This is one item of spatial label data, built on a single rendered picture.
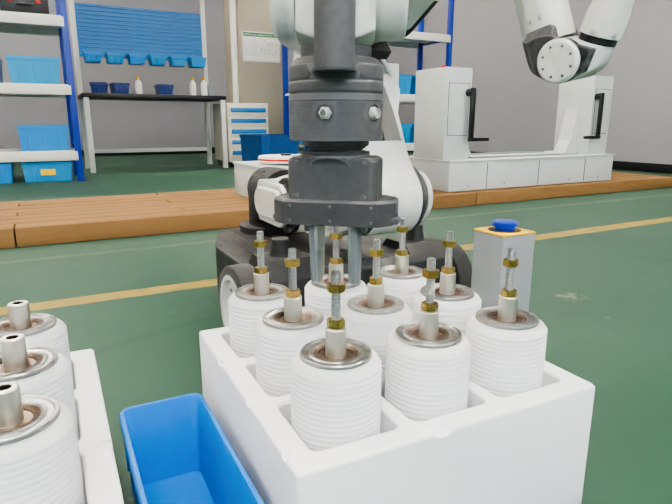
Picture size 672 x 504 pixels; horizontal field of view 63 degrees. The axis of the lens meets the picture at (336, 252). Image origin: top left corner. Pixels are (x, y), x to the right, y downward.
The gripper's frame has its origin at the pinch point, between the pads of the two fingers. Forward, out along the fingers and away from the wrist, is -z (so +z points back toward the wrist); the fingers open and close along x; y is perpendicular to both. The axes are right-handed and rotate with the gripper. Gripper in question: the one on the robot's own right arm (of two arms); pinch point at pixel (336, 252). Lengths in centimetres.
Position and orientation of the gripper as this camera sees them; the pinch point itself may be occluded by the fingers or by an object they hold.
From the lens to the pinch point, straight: 54.4
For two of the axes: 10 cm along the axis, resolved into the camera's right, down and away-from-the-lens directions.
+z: 0.0, -9.7, -2.4
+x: -9.7, -0.5, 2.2
